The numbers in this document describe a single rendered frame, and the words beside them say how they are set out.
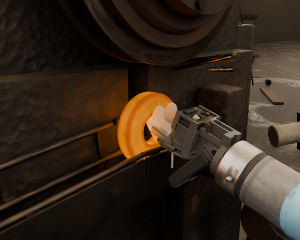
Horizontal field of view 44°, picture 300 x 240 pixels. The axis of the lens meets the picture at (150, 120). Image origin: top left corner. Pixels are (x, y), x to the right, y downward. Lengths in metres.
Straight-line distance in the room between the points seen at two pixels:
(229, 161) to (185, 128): 0.10
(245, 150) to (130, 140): 0.23
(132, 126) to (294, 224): 0.34
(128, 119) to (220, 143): 0.19
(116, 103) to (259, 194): 0.35
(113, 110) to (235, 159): 0.29
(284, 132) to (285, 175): 0.43
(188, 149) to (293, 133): 0.42
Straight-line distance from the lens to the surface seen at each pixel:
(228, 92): 0.92
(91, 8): 0.62
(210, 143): 0.68
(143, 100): 0.74
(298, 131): 1.05
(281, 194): 0.60
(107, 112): 0.78
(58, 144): 0.71
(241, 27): 3.47
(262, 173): 0.61
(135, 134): 0.74
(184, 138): 0.69
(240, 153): 0.63
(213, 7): 0.70
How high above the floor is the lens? 0.98
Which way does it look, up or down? 16 degrees down
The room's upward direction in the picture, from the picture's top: straight up
